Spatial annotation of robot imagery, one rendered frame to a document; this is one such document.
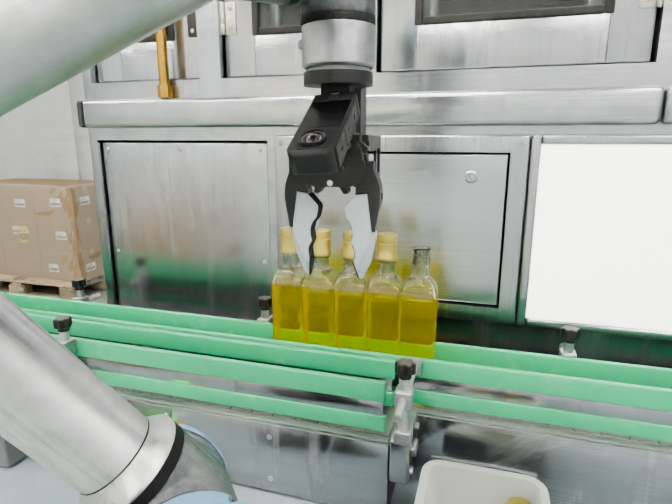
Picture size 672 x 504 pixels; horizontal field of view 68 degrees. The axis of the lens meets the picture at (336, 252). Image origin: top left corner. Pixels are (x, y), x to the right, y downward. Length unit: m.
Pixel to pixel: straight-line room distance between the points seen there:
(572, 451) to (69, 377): 0.69
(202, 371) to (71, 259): 3.81
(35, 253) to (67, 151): 1.14
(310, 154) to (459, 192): 0.53
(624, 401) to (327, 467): 0.45
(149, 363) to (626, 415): 0.76
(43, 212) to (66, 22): 4.41
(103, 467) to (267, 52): 0.80
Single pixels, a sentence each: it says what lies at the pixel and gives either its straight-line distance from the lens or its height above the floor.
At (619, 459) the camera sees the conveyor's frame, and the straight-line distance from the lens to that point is 0.89.
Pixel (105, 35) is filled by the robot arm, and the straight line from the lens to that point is 0.34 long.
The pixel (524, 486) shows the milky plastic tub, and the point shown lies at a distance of 0.83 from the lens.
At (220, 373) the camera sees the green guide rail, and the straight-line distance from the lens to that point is 0.86.
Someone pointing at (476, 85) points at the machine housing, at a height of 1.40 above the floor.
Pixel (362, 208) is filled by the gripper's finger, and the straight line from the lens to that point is 0.51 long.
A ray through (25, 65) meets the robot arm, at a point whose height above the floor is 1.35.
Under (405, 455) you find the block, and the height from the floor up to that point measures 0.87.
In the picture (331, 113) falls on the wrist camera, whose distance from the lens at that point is 0.48.
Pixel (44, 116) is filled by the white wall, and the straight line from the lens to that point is 5.67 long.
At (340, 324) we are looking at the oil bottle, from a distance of 0.85.
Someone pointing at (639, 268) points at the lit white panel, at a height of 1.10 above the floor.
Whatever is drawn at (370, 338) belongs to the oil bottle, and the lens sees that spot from 0.85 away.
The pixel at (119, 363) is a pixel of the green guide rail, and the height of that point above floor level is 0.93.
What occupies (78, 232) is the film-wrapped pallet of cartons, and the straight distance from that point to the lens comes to 4.56.
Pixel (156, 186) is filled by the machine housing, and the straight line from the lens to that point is 1.20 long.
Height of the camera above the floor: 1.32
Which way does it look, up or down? 13 degrees down
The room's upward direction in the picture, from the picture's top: straight up
